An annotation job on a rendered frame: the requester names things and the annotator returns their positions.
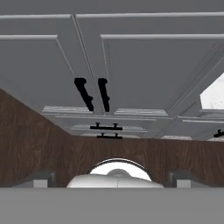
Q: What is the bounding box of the grey cupboard door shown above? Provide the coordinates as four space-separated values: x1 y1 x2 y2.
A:
74 11 224 118
0 14 103 116

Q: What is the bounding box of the white round object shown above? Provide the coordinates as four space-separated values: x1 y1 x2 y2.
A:
66 157 165 189

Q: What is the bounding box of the black cupboard door handle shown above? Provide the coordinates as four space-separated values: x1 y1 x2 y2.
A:
97 77 111 113
73 77 95 113

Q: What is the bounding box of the grey drawer front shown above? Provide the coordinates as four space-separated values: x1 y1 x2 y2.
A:
40 105 176 130
69 123 151 139
159 108 224 142

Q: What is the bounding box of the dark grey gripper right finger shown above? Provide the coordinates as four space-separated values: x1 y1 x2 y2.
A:
167 170 217 188

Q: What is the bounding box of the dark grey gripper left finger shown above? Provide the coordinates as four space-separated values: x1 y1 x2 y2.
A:
12 170 57 188

